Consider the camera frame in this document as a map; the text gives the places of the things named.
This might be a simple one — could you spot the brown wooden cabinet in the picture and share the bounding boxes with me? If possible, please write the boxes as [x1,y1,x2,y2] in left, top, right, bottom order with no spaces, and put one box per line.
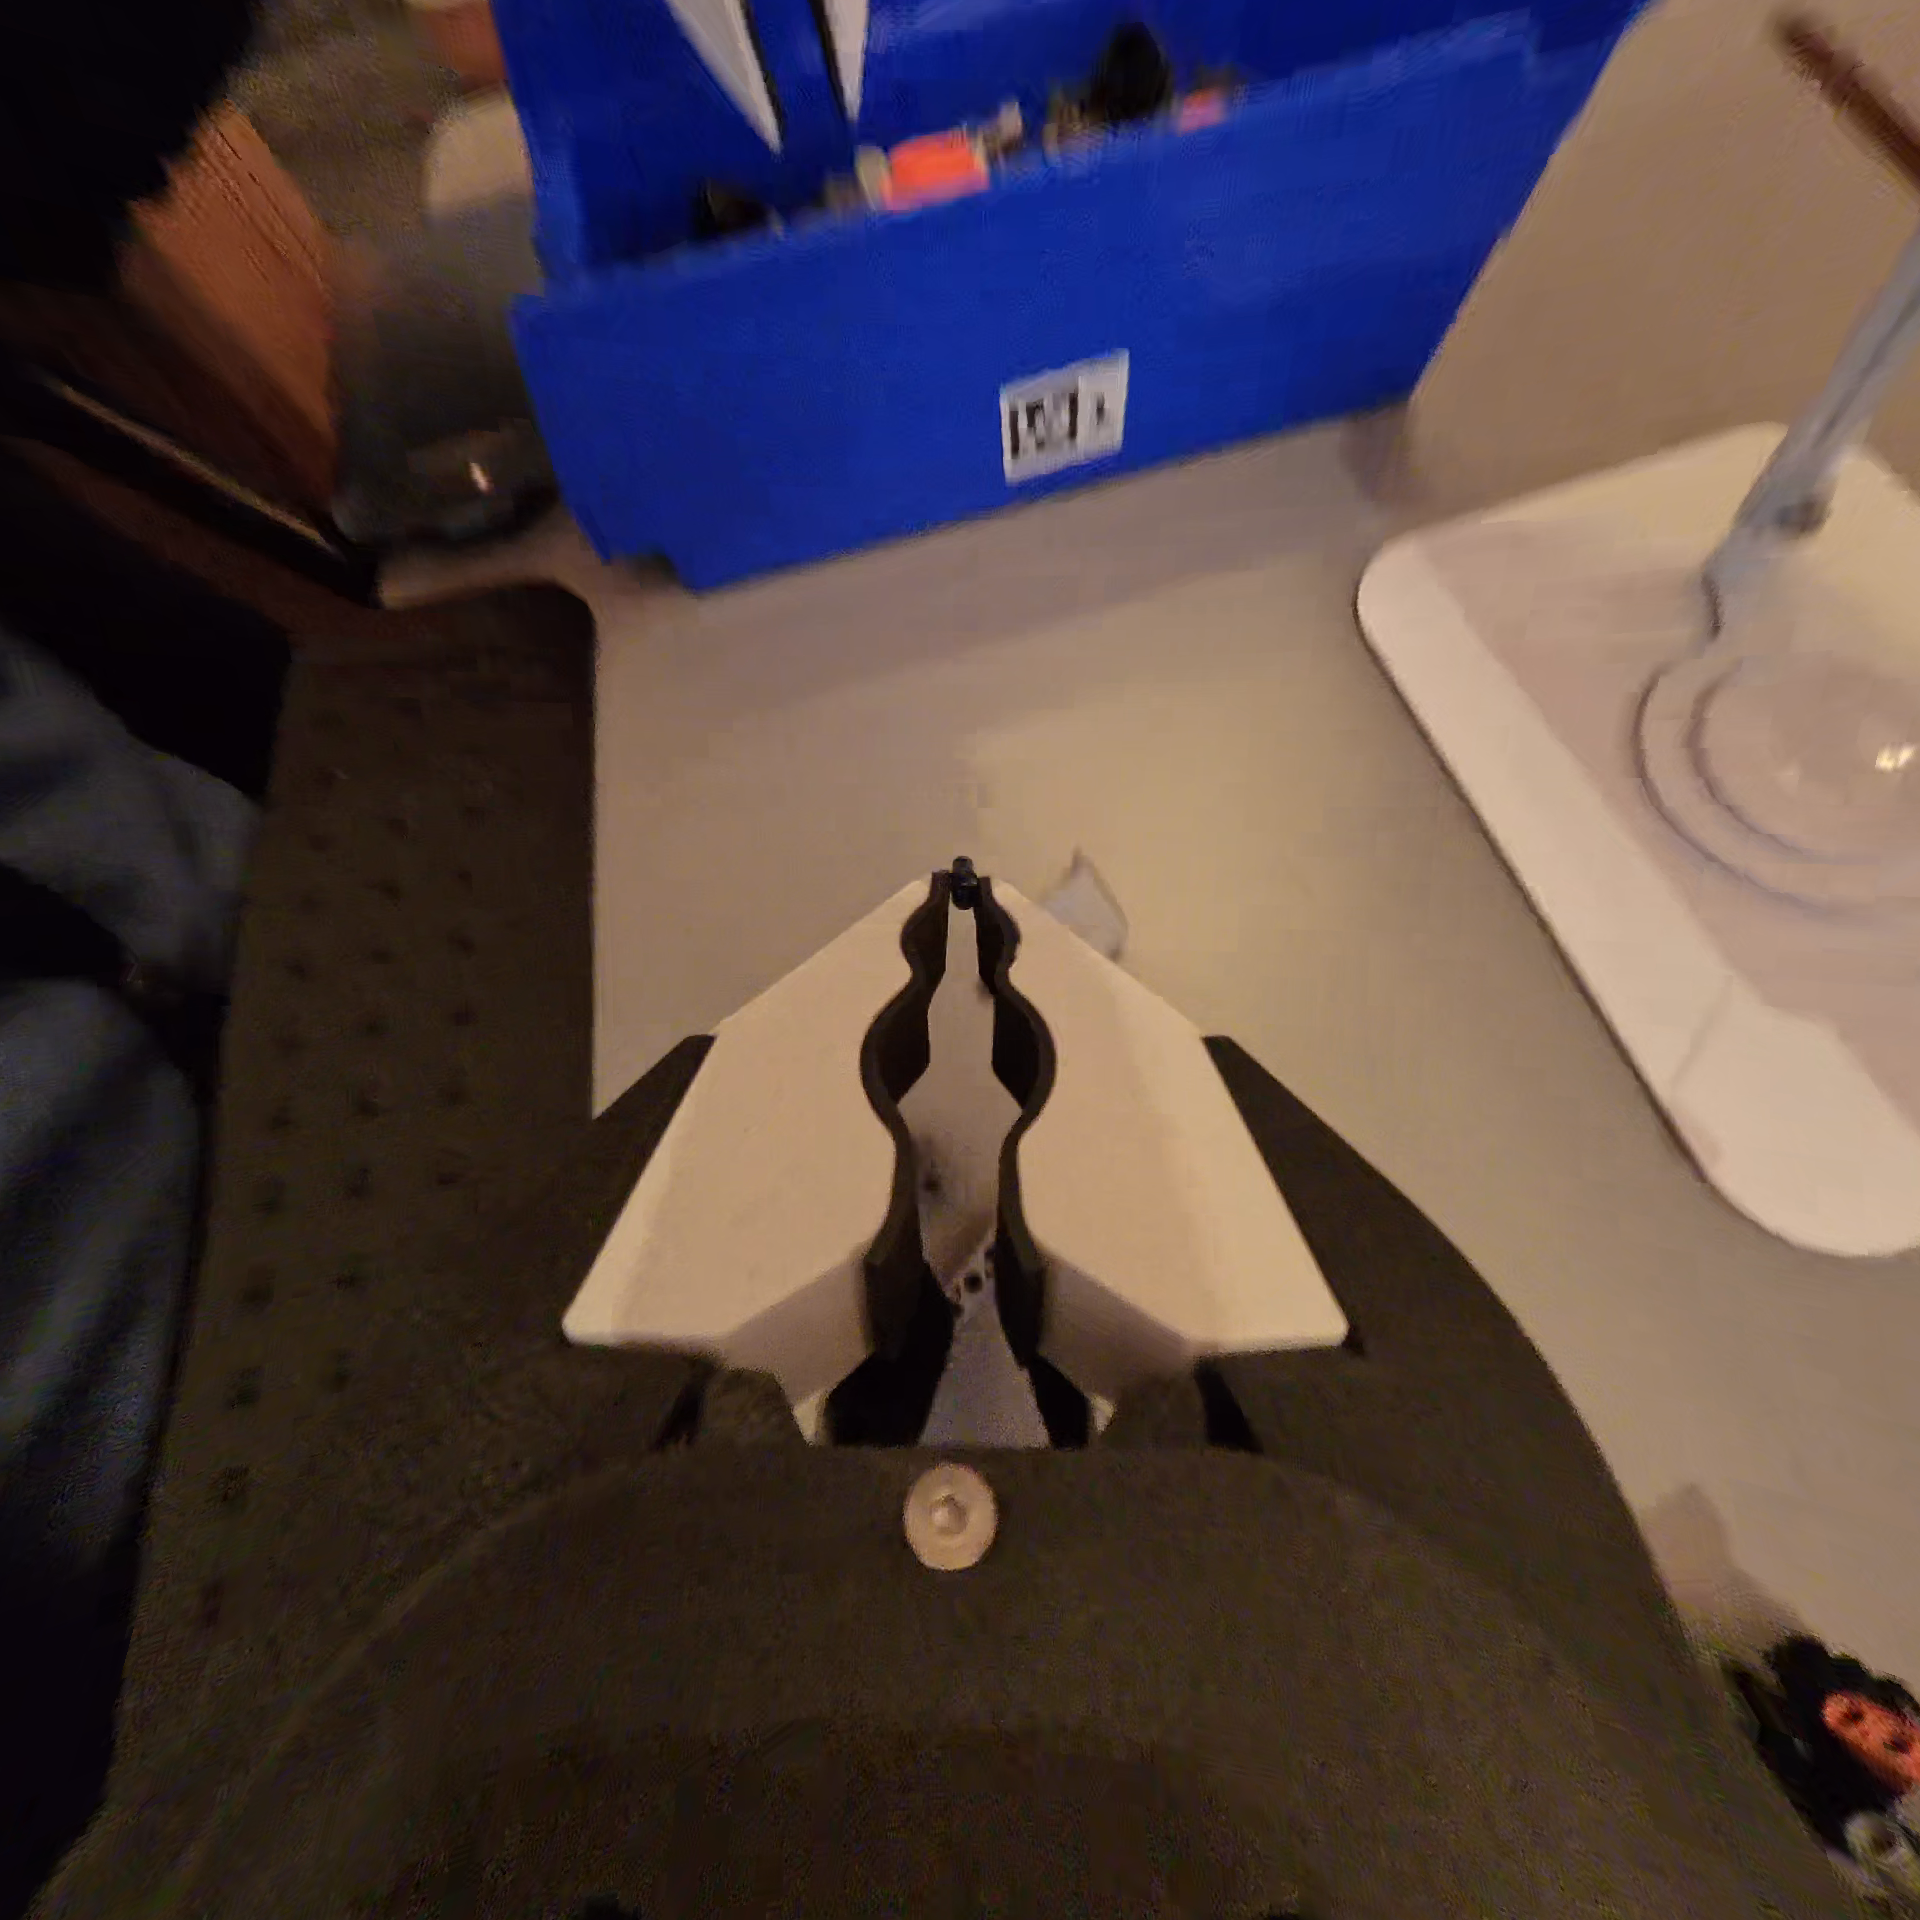
[0,105,348,512]

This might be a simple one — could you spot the grey orange toy brick vehicle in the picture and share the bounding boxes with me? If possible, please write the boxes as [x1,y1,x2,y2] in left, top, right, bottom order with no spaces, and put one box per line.
[1726,1634,1920,1893]

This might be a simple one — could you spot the blue tagged plastic bin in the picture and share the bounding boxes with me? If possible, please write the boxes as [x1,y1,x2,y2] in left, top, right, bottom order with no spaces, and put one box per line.
[492,0,1652,595]

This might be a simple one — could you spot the black perforated panel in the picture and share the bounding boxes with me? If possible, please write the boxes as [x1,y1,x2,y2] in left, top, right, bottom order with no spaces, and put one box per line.
[119,586,600,1653]

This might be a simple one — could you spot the white rounded board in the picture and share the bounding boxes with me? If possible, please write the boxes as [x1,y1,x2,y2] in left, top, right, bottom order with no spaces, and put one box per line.
[1357,424,1920,1260]

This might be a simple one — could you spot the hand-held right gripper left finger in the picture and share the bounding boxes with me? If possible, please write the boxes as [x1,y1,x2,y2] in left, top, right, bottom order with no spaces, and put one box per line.
[562,877,962,1449]

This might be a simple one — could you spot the group of orange toy wheels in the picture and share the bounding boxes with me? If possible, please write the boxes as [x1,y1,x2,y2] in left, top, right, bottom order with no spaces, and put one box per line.
[881,132,993,212]

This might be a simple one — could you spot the small grey panel piece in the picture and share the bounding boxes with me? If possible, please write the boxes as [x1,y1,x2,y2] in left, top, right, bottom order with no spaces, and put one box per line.
[1042,849,1128,963]

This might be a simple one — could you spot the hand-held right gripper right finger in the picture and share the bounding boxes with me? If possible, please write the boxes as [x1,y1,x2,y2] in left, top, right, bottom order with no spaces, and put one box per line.
[975,883,1352,1449]

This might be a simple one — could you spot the white round stand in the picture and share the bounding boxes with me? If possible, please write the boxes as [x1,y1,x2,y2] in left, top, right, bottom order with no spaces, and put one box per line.
[1633,224,1920,917]

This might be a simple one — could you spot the grey flat plate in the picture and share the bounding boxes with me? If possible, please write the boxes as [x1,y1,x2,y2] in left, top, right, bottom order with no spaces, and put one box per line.
[329,420,559,548]

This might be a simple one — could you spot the person's blue jeans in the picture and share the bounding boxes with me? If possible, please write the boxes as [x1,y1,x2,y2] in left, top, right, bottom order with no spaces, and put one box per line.
[0,632,255,1501]

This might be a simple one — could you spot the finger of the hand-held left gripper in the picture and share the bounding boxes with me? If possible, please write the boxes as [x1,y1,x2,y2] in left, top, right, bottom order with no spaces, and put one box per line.
[813,0,874,125]
[662,0,785,155]

